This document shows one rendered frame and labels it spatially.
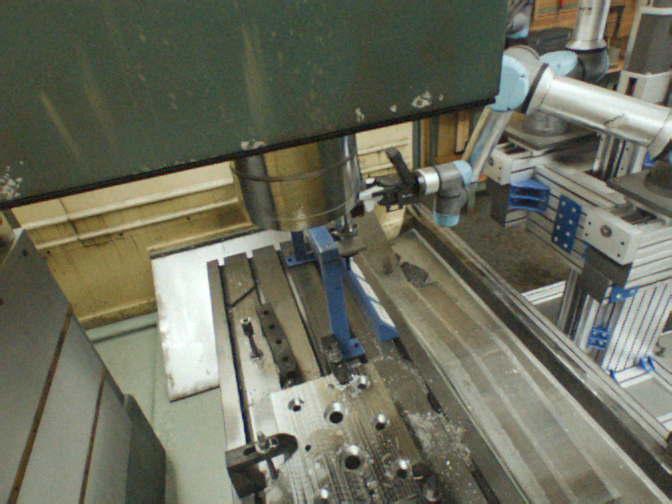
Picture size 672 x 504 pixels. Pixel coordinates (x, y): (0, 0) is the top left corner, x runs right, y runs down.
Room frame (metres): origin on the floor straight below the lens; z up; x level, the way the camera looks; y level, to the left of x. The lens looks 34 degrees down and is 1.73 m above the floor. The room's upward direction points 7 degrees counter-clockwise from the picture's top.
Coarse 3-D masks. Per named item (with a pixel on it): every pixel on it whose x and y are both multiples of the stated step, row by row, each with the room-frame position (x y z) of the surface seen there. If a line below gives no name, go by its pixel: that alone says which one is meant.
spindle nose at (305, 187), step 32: (256, 160) 0.45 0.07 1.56; (288, 160) 0.44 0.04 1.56; (320, 160) 0.45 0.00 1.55; (352, 160) 0.48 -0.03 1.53; (256, 192) 0.45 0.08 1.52; (288, 192) 0.44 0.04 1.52; (320, 192) 0.44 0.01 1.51; (352, 192) 0.47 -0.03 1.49; (256, 224) 0.46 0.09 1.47; (288, 224) 0.44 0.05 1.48; (320, 224) 0.44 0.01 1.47
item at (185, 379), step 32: (160, 256) 1.39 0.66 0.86; (192, 256) 1.40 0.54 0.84; (224, 256) 1.39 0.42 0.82; (384, 256) 1.36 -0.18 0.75; (160, 288) 1.28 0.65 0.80; (192, 288) 1.27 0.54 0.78; (160, 320) 1.16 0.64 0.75; (192, 320) 1.15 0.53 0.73; (192, 352) 1.05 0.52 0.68; (192, 384) 0.95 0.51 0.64
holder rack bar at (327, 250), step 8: (312, 232) 0.82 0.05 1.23; (320, 232) 0.82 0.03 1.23; (328, 232) 0.81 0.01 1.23; (312, 240) 0.81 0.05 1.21; (320, 240) 0.79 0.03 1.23; (328, 240) 0.78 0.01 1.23; (320, 248) 0.76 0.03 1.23; (328, 248) 0.75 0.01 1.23; (336, 248) 0.75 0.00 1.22; (320, 256) 0.75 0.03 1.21; (328, 256) 0.75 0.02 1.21; (336, 256) 0.75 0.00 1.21
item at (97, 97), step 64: (0, 0) 0.35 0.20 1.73; (64, 0) 0.36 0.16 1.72; (128, 0) 0.37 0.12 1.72; (192, 0) 0.38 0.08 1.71; (256, 0) 0.39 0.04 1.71; (320, 0) 0.40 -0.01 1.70; (384, 0) 0.41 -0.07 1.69; (448, 0) 0.43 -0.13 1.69; (0, 64) 0.35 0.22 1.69; (64, 64) 0.36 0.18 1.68; (128, 64) 0.37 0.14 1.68; (192, 64) 0.38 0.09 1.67; (256, 64) 0.39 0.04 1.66; (320, 64) 0.40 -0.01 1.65; (384, 64) 0.41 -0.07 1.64; (448, 64) 0.43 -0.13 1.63; (0, 128) 0.34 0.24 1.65; (64, 128) 0.35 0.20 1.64; (128, 128) 0.36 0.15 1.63; (192, 128) 0.37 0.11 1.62; (256, 128) 0.39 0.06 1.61; (320, 128) 0.40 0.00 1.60; (0, 192) 0.34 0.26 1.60; (64, 192) 0.35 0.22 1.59
